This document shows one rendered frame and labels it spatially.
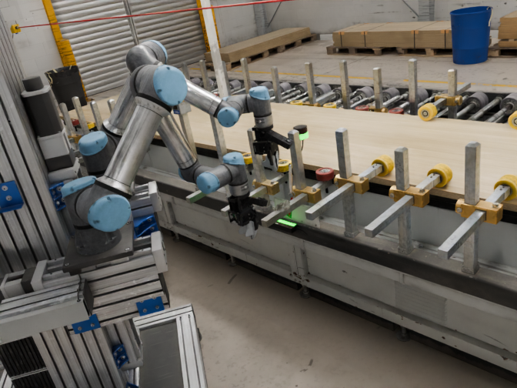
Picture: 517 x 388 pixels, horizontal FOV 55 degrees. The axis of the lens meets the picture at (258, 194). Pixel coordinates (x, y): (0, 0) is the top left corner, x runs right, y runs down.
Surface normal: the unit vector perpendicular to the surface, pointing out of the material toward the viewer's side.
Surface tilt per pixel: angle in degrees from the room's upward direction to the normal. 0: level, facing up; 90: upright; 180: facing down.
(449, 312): 90
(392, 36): 90
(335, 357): 0
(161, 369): 0
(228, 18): 90
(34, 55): 90
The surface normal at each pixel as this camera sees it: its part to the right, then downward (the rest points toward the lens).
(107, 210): 0.62, 0.33
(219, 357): -0.17, -0.89
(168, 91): 0.72, 0.09
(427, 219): -0.69, 0.41
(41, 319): 0.22, 0.39
